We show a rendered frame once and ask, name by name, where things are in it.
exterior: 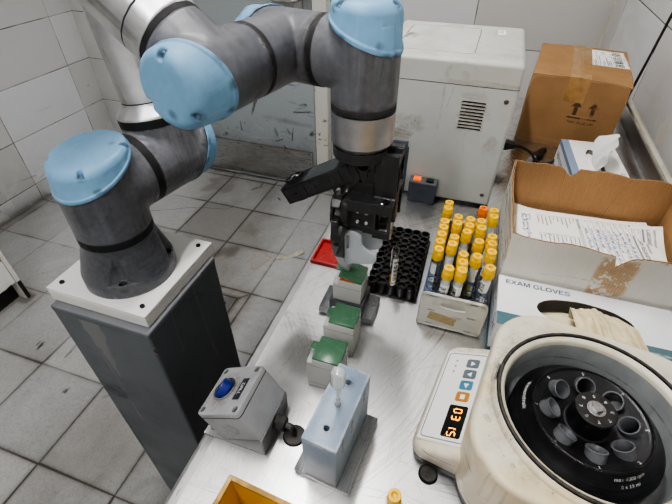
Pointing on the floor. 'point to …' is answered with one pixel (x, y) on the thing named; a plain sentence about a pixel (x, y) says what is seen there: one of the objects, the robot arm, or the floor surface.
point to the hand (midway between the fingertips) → (343, 261)
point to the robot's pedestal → (161, 366)
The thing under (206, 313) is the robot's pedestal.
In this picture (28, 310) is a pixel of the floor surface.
